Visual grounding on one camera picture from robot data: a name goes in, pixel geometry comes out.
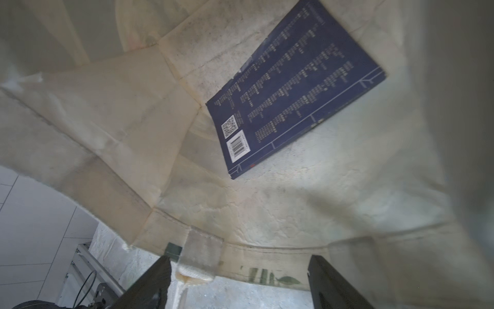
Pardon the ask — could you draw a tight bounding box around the stack of dark blue books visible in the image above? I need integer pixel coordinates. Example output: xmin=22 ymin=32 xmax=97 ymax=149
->
xmin=207 ymin=1 xmax=386 ymax=179

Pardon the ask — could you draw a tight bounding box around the floral canvas tote bag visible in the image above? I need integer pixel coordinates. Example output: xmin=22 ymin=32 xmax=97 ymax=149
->
xmin=1 ymin=1 xmax=493 ymax=308

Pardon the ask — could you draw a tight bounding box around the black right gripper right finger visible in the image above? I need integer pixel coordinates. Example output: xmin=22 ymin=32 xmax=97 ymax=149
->
xmin=307 ymin=255 xmax=374 ymax=309

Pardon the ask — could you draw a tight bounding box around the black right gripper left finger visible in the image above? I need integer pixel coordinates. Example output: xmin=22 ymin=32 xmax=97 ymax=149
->
xmin=111 ymin=256 xmax=172 ymax=309

